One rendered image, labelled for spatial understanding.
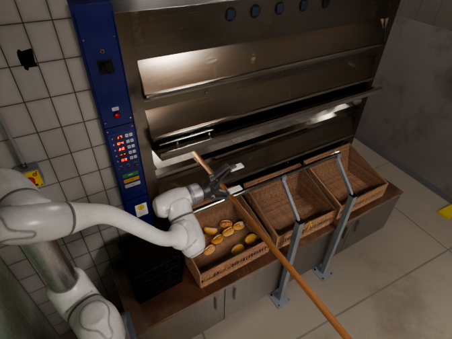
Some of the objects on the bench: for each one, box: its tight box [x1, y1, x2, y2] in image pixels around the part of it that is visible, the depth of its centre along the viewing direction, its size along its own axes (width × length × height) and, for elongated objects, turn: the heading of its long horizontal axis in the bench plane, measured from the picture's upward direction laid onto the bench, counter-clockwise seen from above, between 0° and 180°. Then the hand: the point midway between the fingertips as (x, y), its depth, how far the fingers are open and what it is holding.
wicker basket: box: [243, 163, 337, 249], centre depth 239 cm, size 49×56×28 cm
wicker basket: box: [168, 186, 271, 289], centre depth 216 cm, size 49×56×28 cm
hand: (239, 177), depth 143 cm, fingers open, 13 cm apart
